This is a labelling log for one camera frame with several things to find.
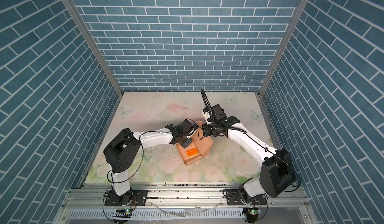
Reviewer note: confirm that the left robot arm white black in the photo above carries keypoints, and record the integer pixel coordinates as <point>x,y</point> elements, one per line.
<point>123,149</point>

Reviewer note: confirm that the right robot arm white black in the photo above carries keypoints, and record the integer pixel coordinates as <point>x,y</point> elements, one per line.
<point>276,168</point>

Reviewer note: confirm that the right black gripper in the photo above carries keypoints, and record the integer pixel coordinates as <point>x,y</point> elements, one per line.
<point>206,132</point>

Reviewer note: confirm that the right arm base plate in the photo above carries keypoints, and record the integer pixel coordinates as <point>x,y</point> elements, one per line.
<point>236,197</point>

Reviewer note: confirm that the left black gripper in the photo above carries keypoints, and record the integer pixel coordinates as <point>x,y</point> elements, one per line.
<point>186,144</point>

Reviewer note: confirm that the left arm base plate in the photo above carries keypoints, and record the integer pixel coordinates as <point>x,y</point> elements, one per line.
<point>131,198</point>

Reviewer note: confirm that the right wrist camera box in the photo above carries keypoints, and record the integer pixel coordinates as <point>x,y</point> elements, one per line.
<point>216,114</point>

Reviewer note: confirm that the pink cardboard paper box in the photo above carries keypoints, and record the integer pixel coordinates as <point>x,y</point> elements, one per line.
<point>198,149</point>

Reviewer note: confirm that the small orange tag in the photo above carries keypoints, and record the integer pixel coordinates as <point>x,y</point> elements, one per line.
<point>192,152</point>

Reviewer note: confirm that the aluminium front rail frame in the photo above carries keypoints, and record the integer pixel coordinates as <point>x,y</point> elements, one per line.
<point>184,203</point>

